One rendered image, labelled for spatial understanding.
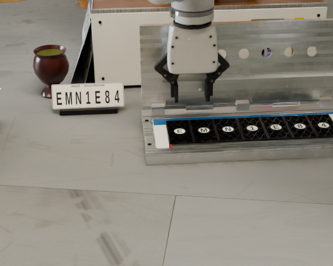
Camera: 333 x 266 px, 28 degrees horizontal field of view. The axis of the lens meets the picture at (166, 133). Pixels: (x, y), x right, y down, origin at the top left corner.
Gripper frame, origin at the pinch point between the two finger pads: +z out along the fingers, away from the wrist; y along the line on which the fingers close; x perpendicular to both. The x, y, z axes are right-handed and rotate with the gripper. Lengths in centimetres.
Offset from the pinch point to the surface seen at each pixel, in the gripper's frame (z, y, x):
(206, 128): 5.0, 2.3, -6.9
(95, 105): 6.5, -20.4, 9.5
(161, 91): 1.1, -6.1, 3.4
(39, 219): 8.4, -29.3, -31.2
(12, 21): 8, -48, 77
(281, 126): 5.1, 17.6, -7.6
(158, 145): 6.2, -7.7, -11.1
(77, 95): 4.5, -24.3, 10.4
